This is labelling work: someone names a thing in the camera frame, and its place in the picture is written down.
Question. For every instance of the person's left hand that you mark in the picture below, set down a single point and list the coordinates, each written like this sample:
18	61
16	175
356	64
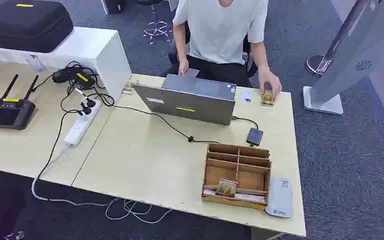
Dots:
268	81

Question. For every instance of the person's right hand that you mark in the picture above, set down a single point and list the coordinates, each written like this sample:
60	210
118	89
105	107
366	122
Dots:
183	67

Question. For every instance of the dark smartphone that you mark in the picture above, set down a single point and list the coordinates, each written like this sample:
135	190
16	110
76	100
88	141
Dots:
192	73

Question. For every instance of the white card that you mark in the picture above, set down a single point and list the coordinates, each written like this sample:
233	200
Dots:
245	96

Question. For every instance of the grey laptop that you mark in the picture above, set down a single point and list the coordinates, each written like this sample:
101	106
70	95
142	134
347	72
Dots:
192	104

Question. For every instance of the chrome stool base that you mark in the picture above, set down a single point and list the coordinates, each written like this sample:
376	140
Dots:
157	30

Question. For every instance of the round chrome stand base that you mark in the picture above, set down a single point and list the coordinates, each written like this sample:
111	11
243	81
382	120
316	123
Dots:
314	64

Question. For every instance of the person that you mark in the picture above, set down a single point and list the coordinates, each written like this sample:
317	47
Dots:
218	30

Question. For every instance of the small wooden card holder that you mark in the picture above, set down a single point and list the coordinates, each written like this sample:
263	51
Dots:
128	88

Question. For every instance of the grey standing display kiosk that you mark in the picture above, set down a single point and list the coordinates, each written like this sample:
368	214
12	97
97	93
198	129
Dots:
354	56

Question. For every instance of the white cabinet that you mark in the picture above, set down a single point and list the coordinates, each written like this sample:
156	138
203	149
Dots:
92	49

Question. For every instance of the black cabinet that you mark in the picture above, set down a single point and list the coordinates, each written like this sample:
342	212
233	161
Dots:
114	5

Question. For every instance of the wooden compartment box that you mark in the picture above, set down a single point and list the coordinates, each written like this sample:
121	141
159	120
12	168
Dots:
222	174

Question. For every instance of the black power adapter yellow label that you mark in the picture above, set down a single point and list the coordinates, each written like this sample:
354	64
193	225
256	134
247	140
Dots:
77	78

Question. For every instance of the white grey card reader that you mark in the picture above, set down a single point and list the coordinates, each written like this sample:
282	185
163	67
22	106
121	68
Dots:
279	197

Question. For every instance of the white paper strip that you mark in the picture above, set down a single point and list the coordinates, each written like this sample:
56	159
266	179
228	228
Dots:
250	197

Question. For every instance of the white power strip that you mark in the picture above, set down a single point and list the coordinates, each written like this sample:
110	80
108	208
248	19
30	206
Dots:
79	127

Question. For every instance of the clear plastic bottle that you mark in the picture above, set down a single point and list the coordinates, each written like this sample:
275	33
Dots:
35	63

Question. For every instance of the black zippered carry case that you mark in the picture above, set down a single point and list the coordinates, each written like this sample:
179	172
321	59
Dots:
26	24

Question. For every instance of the black remote controller with antennas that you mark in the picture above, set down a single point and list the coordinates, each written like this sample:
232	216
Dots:
6	114

